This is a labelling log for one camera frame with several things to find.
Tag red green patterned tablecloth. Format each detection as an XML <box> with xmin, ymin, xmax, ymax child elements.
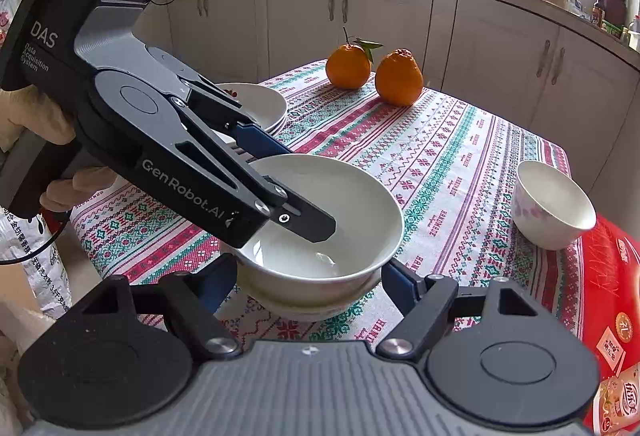
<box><xmin>70</xmin><ymin>59</ymin><xmax>587</xmax><ymax>343</ymax></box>

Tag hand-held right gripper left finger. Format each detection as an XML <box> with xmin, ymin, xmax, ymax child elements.
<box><xmin>75</xmin><ymin>257</ymin><xmax>244</xmax><ymax>360</ymax></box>

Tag white kitchen cabinets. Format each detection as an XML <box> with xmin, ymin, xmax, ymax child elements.
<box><xmin>134</xmin><ymin>0</ymin><xmax>640</xmax><ymax>199</ymax></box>

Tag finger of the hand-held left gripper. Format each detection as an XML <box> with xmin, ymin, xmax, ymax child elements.
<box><xmin>177</xmin><ymin>70</ymin><xmax>294</xmax><ymax>158</ymax></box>
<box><xmin>171</xmin><ymin>95</ymin><xmax>337</xmax><ymax>245</ymax></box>

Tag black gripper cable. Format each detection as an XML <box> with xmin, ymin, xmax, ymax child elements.
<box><xmin>0</xmin><ymin>210</ymin><xmax>72</xmax><ymax>268</ymax></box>

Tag red gift box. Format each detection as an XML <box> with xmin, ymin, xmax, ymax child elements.
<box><xmin>579</xmin><ymin>213</ymin><xmax>640</xmax><ymax>436</ymax></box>

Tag person's left hand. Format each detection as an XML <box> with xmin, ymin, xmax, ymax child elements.
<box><xmin>0</xmin><ymin>83</ymin><xmax>119</xmax><ymax>213</ymax></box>

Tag white pink-flower bowl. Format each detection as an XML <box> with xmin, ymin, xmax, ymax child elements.
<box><xmin>511</xmin><ymin>160</ymin><xmax>597</xmax><ymax>251</ymax></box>
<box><xmin>245</xmin><ymin>273</ymin><xmax>382</xmax><ymax>323</ymax></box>
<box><xmin>220</xmin><ymin>153</ymin><xmax>405</xmax><ymax>298</ymax></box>

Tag orange with green leaf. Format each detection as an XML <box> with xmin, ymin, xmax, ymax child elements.
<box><xmin>326</xmin><ymin>27</ymin><xmax>384</xmax><ymax>90</ymax></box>

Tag knife block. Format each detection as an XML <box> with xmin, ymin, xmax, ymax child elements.
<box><xmin>602</xmin><ymin>0</ymin><xmax>630</xmax><ymax>26</ymax></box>

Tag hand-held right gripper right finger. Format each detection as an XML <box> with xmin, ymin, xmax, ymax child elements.
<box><xmin>375</xmin><ymin>257</ymin><xmax>544</xmax><ymax>362</ymax></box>

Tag white printed plastic bag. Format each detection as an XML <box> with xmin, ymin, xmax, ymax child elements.
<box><xmin>0</xmin><ymin>209</ymin><xmax>75</xmax><ymax>319</ymax></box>

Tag bumpy orange without leaf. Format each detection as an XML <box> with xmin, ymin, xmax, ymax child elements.
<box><xmin>375</xmin><ymin>48</ymin><xmax>425</xmax><ymax>107</ymax></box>

